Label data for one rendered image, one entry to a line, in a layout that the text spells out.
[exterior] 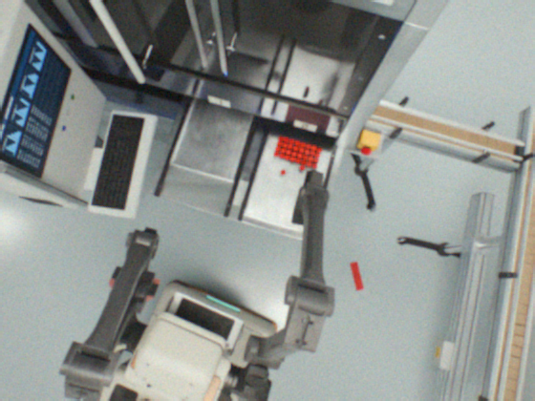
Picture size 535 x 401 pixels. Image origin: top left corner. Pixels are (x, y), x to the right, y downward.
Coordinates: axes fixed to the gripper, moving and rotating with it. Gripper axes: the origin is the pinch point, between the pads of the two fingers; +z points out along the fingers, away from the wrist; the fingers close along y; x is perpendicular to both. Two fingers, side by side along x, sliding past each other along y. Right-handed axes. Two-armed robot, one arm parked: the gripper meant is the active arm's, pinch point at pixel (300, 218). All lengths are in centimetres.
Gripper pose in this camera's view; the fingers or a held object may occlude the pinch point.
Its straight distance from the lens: 155.1
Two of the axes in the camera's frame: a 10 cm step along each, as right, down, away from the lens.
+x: -9.6, -2.7, 0.3
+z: -0.8, 3.9, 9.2
